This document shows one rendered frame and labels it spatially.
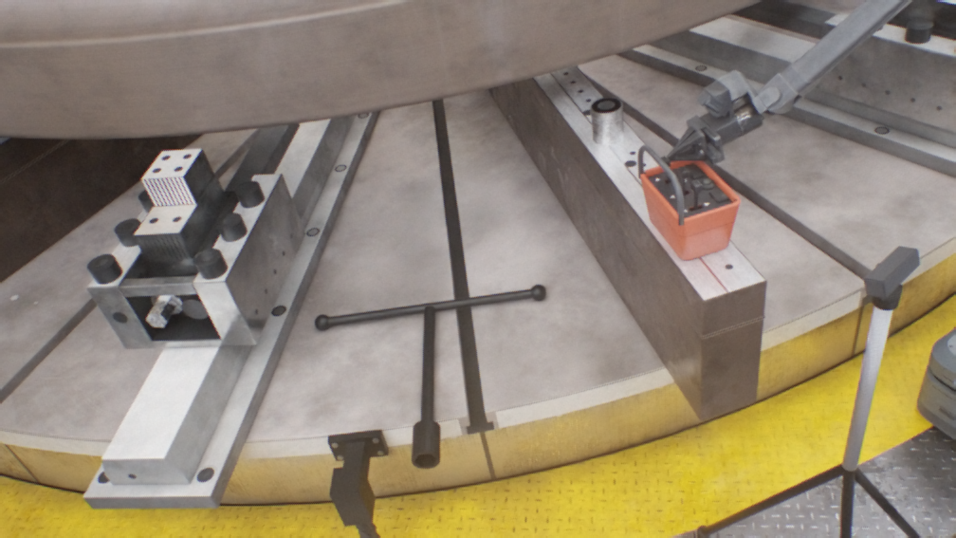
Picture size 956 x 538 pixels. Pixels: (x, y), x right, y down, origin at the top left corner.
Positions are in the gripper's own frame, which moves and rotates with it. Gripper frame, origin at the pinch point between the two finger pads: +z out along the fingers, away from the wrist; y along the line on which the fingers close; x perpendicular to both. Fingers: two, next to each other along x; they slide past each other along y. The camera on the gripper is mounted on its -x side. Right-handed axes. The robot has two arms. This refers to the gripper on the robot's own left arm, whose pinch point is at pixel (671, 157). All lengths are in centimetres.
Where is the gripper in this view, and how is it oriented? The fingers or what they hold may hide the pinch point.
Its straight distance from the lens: 174.1
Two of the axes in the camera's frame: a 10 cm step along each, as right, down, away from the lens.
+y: 3.0, 5.9, -7.5
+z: -8.9, 4.6, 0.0
